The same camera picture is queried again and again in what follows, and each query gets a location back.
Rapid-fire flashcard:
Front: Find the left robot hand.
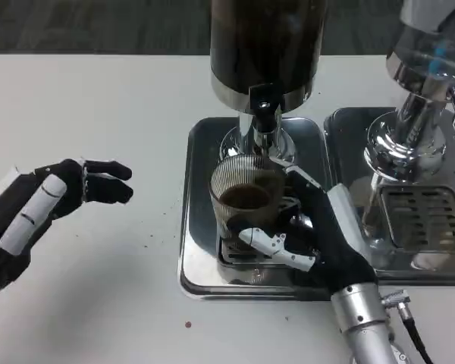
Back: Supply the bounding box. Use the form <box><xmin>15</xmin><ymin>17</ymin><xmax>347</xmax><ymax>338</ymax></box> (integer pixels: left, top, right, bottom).
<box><xmin>0</xmin><ymin>157</ymin><xmax>133</xmax><ymax>300</ymax></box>

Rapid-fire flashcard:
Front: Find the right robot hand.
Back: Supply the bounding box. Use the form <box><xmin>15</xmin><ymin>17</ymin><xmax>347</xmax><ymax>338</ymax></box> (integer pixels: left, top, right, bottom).
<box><xmin>227</xmin><ymin>157</ymin><xmax>378</xmax><ymax>297</ymax></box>

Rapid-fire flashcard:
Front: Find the clear ribbed glass cup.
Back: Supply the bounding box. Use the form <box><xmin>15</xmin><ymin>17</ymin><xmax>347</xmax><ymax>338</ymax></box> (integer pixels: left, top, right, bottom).
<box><xmin>209</xmin><ymin>153</ymin><xmax>289</xmax><ymax>243</ymax></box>

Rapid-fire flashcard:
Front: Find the steel drip tray base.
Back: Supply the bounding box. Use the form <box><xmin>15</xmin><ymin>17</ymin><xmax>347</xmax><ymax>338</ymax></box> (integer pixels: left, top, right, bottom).
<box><xmin>323</xmin><ymin>106</ymin><xmax>455</xmax><ymax>281</ymax></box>
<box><xmin>178</xmin><ymin>116</ymin><xmax>337</xmax><ymax>303</ymax></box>

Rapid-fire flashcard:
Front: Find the black dispenser tap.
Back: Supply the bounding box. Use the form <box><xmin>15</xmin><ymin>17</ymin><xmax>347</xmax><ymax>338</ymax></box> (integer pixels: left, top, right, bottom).
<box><xmin>249</xmin><ymin>83</ymin><xmax>284</xmax><ymax>147</ymax></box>

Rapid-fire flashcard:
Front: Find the clear steel drink dispenser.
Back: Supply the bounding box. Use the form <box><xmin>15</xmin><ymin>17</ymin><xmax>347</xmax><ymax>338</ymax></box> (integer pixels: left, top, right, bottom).
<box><xmin>363</xmin><ymin>0</ymin><xmax>455</xmax><ymax>179</ymax></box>

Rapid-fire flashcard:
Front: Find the dark drink dispenser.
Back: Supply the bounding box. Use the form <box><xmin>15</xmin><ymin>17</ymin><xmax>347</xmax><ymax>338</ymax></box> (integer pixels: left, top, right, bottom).
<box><xmin>209</xmin><ymin>0</ymin><xmax>329</xmax><ymax>160</ymax></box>

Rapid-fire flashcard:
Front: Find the black cable with connector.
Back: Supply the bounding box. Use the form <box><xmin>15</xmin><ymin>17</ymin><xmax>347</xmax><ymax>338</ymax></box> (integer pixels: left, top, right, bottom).
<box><xmin>381</xmin><ymin>288</ymin><xmax>437</xmax><ymax>364</ymax></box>

